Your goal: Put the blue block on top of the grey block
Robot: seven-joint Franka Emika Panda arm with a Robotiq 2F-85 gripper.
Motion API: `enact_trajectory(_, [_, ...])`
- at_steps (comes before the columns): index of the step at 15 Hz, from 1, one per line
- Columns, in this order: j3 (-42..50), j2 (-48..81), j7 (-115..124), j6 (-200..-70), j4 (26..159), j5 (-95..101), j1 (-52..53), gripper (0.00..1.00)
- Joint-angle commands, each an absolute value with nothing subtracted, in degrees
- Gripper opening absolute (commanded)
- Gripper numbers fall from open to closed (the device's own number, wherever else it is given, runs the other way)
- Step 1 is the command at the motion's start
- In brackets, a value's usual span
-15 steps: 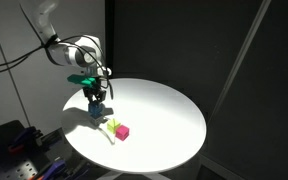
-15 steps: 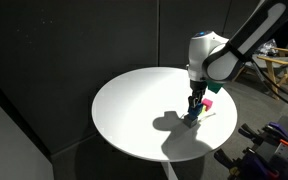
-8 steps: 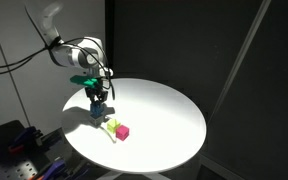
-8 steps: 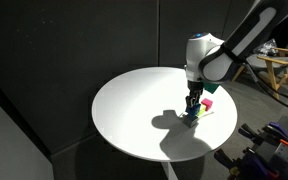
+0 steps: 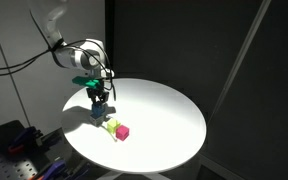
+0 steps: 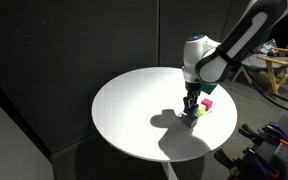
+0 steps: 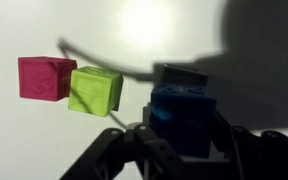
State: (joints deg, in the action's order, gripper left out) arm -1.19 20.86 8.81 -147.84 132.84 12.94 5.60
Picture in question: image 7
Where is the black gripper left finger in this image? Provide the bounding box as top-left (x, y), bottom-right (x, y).
top-left (58, 103), bottom-right (186, 180)

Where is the blue block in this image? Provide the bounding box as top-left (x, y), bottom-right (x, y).
top-left (149, 83), bottom-right (218, 159)

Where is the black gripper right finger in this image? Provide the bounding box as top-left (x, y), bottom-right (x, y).
top-left (210, 111), bottom-right (288, 180)

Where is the pink block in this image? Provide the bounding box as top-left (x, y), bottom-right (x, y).
top-left (17, 56), bottom-right (78, 103)

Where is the lime green block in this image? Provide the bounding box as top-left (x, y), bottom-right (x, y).
top-left (67, 65), bottom-right (124, 118)

